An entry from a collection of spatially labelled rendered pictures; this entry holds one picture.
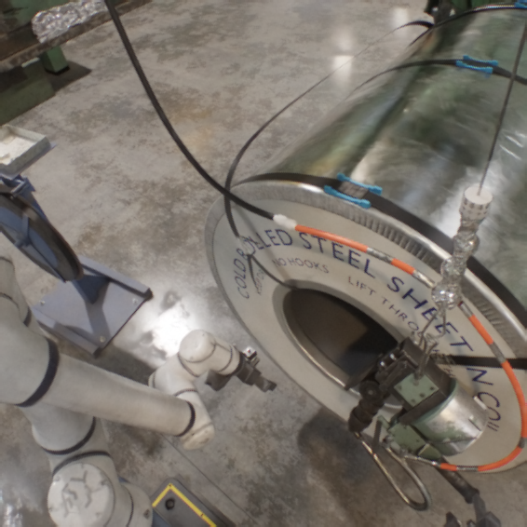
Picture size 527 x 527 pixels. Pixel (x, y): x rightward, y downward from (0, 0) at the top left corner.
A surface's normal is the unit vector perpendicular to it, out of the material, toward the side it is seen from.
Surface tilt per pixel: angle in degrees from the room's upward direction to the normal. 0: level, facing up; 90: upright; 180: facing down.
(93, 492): 10
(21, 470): 0
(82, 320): 0
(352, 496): 0
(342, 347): 20
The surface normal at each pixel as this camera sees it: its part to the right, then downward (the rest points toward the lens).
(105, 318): -0.12, -0.67
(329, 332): 0.35, -0.29
